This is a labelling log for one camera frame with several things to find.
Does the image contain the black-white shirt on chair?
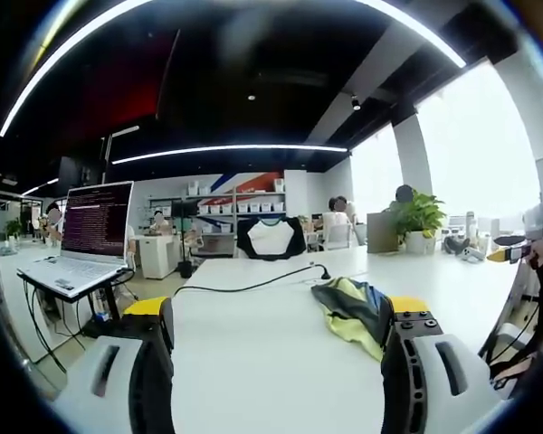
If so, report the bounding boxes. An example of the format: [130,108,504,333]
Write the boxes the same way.
[235,215,308,262]

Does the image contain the shelf with white bins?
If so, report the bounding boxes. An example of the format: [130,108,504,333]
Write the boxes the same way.
[145,178,287,230]

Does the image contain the white mesh office chair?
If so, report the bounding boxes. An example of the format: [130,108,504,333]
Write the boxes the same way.
[324,223,353,250]

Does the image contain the black cables under laptop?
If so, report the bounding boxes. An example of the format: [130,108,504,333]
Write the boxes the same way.
[24,275,96,374]

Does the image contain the long curved ceiling light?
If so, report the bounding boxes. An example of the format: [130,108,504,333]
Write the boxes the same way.
[0,0,468,138]

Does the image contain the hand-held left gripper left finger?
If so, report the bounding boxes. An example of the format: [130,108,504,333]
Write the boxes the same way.
[52,296,176,434]

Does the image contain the black hanging monitor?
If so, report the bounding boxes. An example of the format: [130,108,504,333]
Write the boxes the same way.
[57,155,106,187]

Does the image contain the straight ceiling light strip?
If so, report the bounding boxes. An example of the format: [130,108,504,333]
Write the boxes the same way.
[111,144,349,165]

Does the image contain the person's right hand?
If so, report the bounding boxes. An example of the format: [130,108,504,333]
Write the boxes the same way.
[527,239,543,273]

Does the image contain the brown cardboard box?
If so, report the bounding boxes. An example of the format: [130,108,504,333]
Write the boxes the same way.
[366,212,400,254]

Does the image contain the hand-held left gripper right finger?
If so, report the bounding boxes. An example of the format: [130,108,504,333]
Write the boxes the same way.
[379,296,513,434]

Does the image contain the black cable on table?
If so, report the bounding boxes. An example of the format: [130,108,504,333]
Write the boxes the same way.
[175,263,332,297]

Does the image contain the white laptop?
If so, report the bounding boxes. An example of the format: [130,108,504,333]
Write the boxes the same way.
[16,181,135,299]

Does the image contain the yellow green blue garment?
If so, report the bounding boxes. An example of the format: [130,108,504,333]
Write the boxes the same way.
[310,277,395,363]

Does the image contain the white cabinet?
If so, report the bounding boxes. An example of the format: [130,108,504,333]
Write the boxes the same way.
[134,233,183,280]

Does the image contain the black laptop stand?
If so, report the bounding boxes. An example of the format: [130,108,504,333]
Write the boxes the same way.
[22,267,136,327]

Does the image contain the green potted plant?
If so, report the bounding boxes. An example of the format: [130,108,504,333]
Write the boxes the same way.
[390,189,448,254]

